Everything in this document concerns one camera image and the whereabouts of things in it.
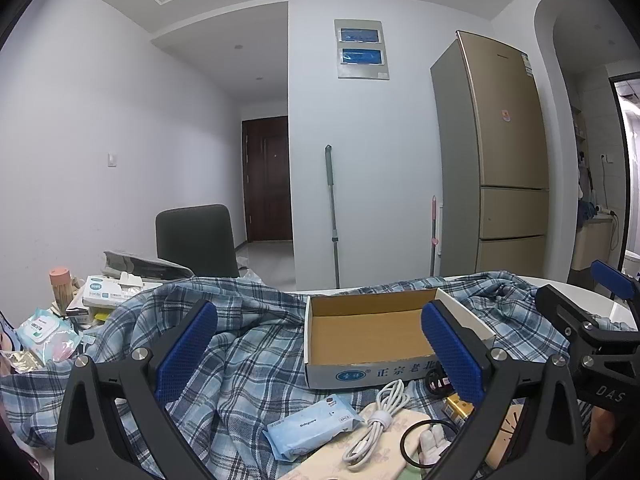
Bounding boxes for beige counter cabinet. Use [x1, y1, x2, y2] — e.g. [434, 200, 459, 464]
[570, 211, 620, 271]

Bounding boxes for open cardboard box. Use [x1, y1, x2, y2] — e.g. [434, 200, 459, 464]
[303, 288, 496, 391]

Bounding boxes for grey folded bag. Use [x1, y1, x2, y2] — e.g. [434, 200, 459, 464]
[103, 250, 194, 282]

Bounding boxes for blue plaid shirt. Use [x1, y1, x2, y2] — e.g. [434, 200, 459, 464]
[0, 270, 626, 480]

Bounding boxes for yellow blue cigarette pack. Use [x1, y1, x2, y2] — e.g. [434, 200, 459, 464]
[442, 393, 474, 425]

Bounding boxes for dark brown door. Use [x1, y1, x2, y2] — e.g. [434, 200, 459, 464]
[242, 116, 293, 242]

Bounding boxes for green leather wallet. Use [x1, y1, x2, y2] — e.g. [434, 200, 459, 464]
[397, 466, 427, 480]

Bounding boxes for blue white medicine box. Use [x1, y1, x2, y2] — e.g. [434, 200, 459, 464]
[82, 275, 146, 309]

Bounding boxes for green handled mop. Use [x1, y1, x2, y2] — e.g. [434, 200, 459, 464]
[324, 144, 341, 288]

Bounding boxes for right hand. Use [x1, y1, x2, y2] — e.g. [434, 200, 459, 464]
[586, 406, 625, 457]

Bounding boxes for black hair tie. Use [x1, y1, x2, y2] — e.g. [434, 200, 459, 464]
[399, 419, 460, 470]

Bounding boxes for black office chair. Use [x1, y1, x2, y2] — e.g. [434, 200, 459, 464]
[155, 205, 240, 278]

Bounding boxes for blue tissue pack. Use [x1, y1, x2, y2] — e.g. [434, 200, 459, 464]
[264, 394, 363, 463]

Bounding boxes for pink lidded toothpick jar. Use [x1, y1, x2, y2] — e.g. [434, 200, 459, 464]
[49, 266, 74, 316]

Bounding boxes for black pink hair ties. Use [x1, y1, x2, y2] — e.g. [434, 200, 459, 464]
[423, 368, 457, 401]

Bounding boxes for beige floral phone case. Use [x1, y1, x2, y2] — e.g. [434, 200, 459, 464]
[278, 404, 442, 480]

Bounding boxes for wet wipes pack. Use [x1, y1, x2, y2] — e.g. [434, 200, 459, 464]
[16, 309, 80, 364]

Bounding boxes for gold three-door refrigerator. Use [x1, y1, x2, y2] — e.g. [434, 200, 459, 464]
[431, 30, 549, 276]

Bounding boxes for pink handled broom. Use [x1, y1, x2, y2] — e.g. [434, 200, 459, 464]
[430, 195, 439, 276]

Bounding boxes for grey electrical panel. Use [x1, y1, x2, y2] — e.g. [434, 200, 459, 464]
[334, 20, 390, 80]

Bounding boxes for white earbuds case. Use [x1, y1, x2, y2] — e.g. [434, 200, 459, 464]
[419, 425, 450, 466]

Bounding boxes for white usb cable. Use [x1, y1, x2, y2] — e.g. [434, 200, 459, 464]
[342, 378, 410, 472]

